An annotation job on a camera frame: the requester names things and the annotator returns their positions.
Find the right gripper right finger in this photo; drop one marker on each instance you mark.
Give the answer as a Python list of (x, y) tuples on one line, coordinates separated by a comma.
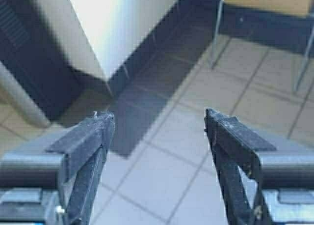
[(234, 148)]

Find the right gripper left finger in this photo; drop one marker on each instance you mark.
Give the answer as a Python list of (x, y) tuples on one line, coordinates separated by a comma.
[(84, 149)]

